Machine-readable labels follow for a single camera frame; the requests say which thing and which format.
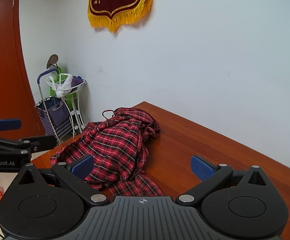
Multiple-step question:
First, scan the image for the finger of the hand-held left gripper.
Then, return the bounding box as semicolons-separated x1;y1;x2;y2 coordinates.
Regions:
19;135;57;153
0;117;22;136

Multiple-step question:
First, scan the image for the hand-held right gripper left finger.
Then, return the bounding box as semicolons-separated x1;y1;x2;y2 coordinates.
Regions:
17;154;110;207

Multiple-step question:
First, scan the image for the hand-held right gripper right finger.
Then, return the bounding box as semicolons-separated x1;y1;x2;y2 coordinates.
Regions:
175;154;269;206

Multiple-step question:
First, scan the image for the red plaid shirt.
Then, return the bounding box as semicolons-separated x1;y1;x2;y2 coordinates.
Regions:
50;107;164;197

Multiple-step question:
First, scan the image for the purple shopping trolley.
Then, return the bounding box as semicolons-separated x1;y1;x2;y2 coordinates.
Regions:
35;71;74;144

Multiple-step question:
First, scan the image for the white metal plant stand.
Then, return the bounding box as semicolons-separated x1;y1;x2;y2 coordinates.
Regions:
57;74;87;134

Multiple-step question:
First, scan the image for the white plastic bag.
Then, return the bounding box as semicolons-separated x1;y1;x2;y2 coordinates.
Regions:
46;74;73;98

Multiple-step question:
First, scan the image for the purple cloth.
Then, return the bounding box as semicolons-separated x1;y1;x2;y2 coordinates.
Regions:
70;76;84;89

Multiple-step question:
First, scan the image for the brown wooden door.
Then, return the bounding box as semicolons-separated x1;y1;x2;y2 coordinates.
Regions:
0;0;45;140

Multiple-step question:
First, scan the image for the dried brown lotus pod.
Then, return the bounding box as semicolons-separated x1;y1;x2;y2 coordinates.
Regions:
46;54;59;69

